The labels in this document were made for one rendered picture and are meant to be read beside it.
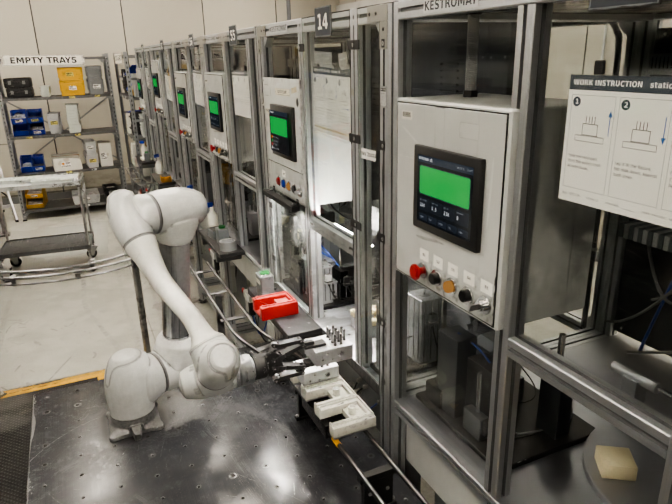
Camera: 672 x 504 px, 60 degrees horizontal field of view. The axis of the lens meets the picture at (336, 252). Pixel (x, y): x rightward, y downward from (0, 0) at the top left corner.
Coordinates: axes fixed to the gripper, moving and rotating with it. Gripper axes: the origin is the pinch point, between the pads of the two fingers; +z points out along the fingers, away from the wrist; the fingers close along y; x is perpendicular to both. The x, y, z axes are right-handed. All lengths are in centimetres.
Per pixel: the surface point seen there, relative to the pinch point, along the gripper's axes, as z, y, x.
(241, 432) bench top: -20.9, -35.9, 20.0
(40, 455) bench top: -84, -36, 38
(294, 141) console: 17, 57, 55
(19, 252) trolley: -117, -79, 432
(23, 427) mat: -107, -103, 170
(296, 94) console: 18, 74, 53
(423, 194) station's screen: 15, 55, -35
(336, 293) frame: 34, -9, 58
